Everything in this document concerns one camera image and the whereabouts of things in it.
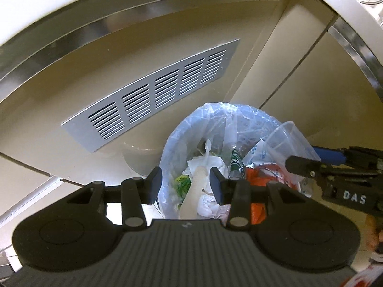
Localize crushed clear plastic bottle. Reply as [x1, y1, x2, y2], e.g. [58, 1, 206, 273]
[229, 148, 245, 180]

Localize white trash bin with liner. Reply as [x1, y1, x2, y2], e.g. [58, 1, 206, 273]
[158, 102, 303, 219]

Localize person's right hand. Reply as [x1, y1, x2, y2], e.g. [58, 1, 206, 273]
[365, 215, 382, 251]

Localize orange plastic bag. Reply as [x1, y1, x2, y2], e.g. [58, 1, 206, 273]
[245, 163, 286, 225]

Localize grey cabinet vent grille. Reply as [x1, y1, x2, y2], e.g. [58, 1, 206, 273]
[61, 39, 240, 152]

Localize clear plastic cup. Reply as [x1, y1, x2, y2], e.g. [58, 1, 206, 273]
[264, 121, 321, 197]

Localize silver foil sachet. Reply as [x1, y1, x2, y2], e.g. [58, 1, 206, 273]
[243, 139, 274, 168]

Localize green yellow plastic wrapper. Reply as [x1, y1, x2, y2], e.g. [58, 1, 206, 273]
[174, 174, 192, 201]

